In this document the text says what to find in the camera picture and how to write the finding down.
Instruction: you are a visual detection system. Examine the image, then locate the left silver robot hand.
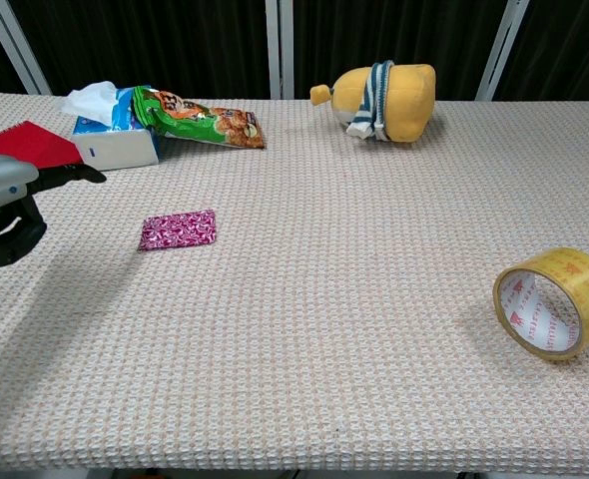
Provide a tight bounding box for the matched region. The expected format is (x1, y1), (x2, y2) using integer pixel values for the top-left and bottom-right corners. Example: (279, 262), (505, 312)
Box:
(0, 148), (108, 268)

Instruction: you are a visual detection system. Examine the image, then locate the red spiral notebook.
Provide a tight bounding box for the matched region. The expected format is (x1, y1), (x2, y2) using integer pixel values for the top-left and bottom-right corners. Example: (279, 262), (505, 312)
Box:
(0, 120), (85, 169)

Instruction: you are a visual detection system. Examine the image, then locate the white tissue sheet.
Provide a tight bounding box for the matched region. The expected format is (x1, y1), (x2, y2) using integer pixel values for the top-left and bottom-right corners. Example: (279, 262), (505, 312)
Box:
(60, 80), (120, 126)

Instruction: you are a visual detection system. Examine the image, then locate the blue white tissue box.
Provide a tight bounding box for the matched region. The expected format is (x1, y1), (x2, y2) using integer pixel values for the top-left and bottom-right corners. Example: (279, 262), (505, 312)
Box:
(71, 85), (161, 173)

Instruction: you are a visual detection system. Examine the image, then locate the green snack bag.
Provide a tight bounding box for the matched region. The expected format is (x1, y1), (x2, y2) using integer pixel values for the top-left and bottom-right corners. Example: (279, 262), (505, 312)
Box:
(132, 85), (267, 151)

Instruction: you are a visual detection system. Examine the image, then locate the beige woven tablecloth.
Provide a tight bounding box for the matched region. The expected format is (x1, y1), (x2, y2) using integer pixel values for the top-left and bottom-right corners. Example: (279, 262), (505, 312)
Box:
(0, 92), (589, 475)

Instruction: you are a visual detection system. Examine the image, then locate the blue white striped scarf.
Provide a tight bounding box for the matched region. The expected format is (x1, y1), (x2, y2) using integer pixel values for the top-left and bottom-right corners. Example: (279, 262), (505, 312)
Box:
(345, 60), (395, 143)

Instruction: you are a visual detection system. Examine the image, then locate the yellow plush toy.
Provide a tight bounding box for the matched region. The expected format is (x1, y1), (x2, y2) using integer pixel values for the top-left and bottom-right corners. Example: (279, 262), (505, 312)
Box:
(309, 60), (437, 145)

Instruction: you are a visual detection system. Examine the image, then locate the yellow packing tape roll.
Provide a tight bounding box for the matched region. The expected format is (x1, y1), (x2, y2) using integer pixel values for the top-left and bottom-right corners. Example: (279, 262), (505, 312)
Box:
(492, 246), (589, 361)

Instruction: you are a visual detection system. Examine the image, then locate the white metal frame post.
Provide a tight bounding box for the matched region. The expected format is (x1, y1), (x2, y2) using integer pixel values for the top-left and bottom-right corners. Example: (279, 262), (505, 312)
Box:
(265, 0), (295, 100)
(0, 0), (53, 96)
(475, 0), (531, 101)

